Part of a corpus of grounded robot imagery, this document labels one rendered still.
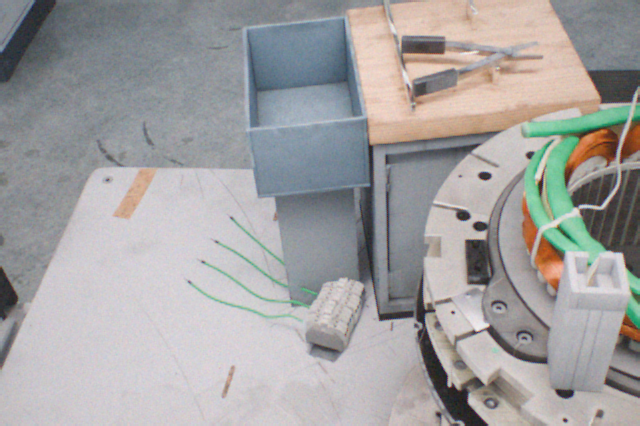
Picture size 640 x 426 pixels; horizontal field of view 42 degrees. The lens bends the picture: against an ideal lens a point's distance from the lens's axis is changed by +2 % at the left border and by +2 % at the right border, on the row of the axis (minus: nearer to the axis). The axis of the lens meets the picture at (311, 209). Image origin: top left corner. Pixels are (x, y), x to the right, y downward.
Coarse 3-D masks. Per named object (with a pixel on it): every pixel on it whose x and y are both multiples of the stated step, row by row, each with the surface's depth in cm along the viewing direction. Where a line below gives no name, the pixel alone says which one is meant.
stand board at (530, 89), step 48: (432, 0) 84; (480, 0) 83; (528, 0) 82; (384, 48) 79; (528, 48) 77; (384, 96) 73; (432, 96) 73; (480, 96) 72; (528, 96) 72; (576, 96) 71
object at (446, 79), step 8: (440, 72) 70; (448, 72) 70; (456, 72) 70; (416, 80) 70; (424, 80) 70; (432, 80) 70; (440, 80) 70; (448, 80) 70; (456, 80) 71; (416, 88) 70; (424, 88) 70; (432, 88) 70; (440, 88) 71; (448, 88) 71; (416, 96) 70
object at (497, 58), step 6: (498, 54) 72; (480, 60) 72; (486, 60) 72; (492, 60) 72; (498, 60) 72; (504, 60) 72; (468, 66) 71; (474, 66) 71; (480, 66) 71; (486, 66) 72; (492, 66) 72; (462, 72) 71; (468, 72) 71; (474, 72) 71; (462, 78) 71
